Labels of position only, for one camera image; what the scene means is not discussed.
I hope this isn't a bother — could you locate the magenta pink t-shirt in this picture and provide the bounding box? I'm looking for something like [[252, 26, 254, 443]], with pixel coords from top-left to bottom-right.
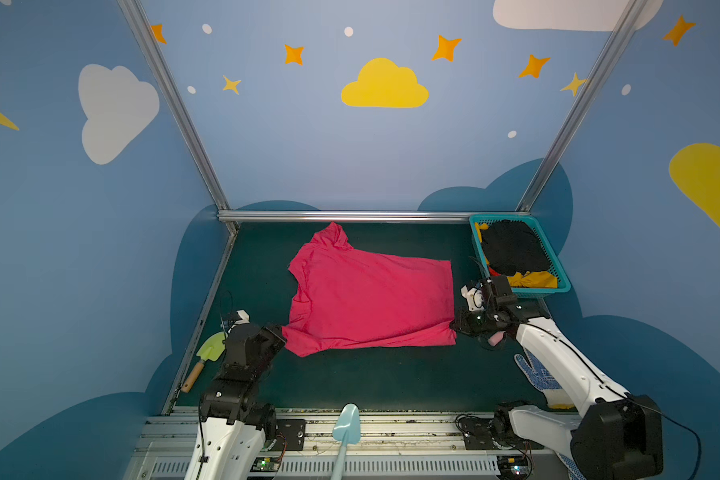
[[282, 223, 456, 357]]

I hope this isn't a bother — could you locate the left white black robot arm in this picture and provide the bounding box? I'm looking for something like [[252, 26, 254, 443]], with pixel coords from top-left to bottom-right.
[[185, 323, 286, 479]]

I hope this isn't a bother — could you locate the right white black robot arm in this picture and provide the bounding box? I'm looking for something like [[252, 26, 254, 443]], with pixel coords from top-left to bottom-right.
[[451, 276, 664, 479]]

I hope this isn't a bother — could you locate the yellow t-shirt in basket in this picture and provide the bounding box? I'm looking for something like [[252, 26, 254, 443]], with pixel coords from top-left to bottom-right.
[[474, 223, 558, 289]]

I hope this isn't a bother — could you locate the black t-shirt in basket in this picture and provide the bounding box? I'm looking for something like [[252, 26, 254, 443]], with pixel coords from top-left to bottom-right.
[[480, 220, 550, 276]]

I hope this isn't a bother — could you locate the teal plastic basket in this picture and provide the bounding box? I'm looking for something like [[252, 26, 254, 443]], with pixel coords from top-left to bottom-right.
[[469, 214, 571, 299]]

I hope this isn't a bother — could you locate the blue dotted glove on table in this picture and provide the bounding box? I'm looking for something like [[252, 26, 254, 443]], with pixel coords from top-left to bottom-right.
[[514, 351, 575, 410]]

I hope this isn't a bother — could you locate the left green circuit board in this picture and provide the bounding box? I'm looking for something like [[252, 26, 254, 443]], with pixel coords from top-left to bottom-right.
[[251, 457, 280, 473]]

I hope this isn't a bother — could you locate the green circuit board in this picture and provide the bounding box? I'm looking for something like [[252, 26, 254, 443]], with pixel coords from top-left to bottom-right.
[[251, 457, 280, 473], [497, 456, 532, 480]]

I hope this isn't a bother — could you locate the light blue toy shovel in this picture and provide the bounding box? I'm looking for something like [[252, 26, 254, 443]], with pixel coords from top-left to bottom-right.
[[331, 403, 361, 480]]

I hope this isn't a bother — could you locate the right green circuit board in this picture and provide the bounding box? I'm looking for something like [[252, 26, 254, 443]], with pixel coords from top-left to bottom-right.
[[497, 456, 532, 480]]

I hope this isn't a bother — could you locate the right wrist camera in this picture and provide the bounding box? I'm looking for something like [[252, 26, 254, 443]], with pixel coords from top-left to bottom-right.
[[460, 286, 485, 312]]

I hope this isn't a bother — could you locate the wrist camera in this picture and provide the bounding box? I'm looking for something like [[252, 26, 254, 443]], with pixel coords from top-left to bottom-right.
[[227, 310, 250, 327], [460, 286, 485, 312]]

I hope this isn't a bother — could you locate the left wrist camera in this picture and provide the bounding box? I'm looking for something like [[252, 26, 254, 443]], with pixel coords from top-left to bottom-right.
[[227, 310, 250, 327]]

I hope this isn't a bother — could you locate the green toy spatula wooden handle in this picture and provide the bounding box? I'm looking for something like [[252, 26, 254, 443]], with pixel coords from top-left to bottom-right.
[[180, 331, 226, 393]]

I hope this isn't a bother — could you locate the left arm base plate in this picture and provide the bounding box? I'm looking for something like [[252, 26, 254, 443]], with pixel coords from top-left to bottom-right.
[[270, 418, 307, 452]]

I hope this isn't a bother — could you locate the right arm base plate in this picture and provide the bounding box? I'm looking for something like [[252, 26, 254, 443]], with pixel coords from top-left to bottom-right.
[[454, 414, 543, 450]]

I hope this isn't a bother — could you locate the aluminium frame back bar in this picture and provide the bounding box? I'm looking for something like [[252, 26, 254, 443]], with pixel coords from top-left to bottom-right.
[[217, 209, 532, 224]]

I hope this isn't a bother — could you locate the blue dotted glove on rail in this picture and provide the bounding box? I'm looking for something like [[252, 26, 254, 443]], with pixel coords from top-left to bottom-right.
[[557, 453, 585, 480]]

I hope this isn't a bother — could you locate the aluminium frame right post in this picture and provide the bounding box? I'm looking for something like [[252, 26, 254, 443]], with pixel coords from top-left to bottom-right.
[[515, 0, 649, 214]]

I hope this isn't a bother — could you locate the aluminium frame post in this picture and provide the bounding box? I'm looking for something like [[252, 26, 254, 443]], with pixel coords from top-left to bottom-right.
[[117, 0, 229, 214], [515, 0, 649, 214]]

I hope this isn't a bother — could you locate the aluminium frame left post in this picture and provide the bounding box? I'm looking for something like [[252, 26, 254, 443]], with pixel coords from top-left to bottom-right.
[[117, 0, 229, 214]]

